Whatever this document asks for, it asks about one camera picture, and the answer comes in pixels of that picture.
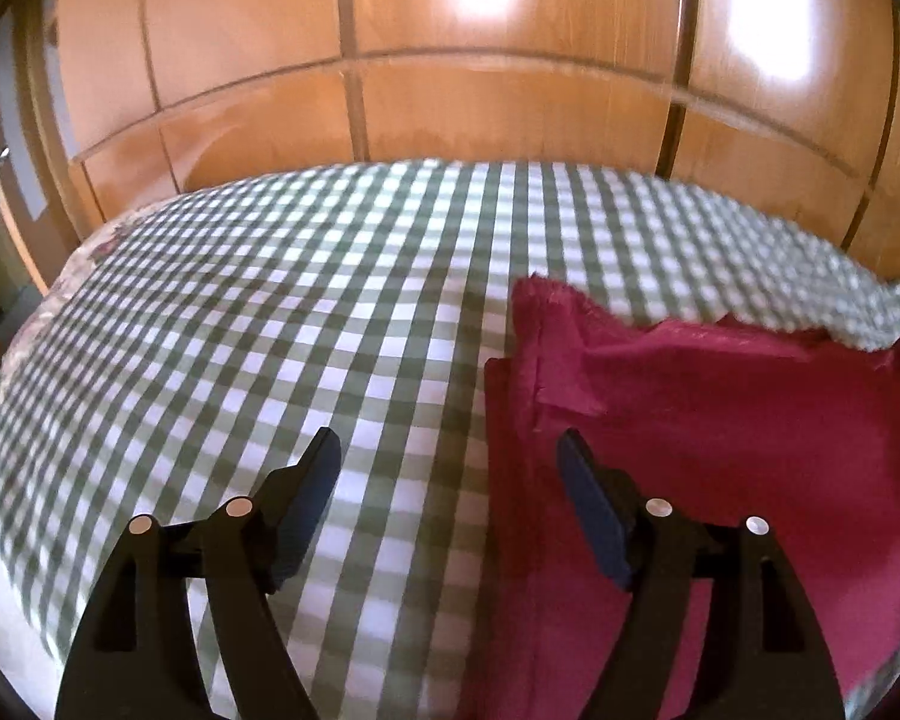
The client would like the floral bed sheet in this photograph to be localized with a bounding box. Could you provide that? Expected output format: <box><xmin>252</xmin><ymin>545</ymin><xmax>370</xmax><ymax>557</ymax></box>
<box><xmin>0</xmin><ymin>221</ymin><xmax>132</xmax><ymax>376</ymax></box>

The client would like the green white checkered blanket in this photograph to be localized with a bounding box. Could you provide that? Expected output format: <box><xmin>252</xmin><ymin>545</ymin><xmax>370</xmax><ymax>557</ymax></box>
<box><xmin>0</xmin><ymin>157</ymin><xmax>900</xmax><ymax>720</ymax></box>

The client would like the maroon embroidered shirt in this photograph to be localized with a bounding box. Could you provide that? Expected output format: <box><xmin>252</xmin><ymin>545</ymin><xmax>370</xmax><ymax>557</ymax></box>
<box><xmin>456</xmin><ymin>274</ymin><xmax>900</xmax><ymax>720</ymax></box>

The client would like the wooden wardrobe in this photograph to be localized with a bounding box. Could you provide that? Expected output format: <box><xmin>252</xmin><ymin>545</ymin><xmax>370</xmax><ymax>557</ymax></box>
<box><xmin>15</xmin><ymin>0</ymin><xmax>900</xmax><ymax>293</ymax></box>

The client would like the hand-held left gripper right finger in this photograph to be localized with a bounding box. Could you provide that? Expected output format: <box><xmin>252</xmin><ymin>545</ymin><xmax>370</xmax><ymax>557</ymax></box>
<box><xmin>555</xmin><ymin>427</ymin><xmax>846</xmax><ymax>720</ymax></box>

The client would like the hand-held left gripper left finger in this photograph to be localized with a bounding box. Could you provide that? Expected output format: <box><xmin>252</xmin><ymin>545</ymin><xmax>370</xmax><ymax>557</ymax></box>
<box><xmin>55</xmin><ymin>426</ymin><xmax>344</xmax><ymax>720</ymax></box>

